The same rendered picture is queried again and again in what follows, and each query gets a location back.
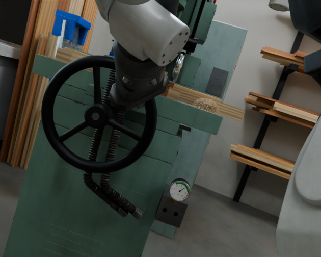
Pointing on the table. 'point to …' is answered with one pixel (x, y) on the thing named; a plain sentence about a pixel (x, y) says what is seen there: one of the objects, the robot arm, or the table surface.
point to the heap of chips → (207, 105)
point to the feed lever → (191, 44)
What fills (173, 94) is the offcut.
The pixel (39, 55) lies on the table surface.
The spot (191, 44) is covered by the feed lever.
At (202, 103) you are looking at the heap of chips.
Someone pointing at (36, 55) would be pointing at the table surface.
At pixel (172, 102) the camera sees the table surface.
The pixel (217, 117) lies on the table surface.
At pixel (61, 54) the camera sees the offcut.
